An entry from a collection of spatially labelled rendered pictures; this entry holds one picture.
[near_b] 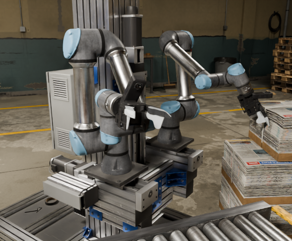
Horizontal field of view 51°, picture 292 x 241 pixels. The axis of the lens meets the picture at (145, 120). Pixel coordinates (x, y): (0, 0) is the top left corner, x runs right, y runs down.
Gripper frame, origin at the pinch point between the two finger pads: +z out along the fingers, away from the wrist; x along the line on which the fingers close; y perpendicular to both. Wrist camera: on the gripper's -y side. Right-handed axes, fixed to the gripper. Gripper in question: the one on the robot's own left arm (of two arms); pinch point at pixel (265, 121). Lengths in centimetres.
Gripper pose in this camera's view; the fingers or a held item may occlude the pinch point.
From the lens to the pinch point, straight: 176.1
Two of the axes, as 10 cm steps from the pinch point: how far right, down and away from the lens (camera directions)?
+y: -8.7, 4.9, 0.9
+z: 5.0, 8.2, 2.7
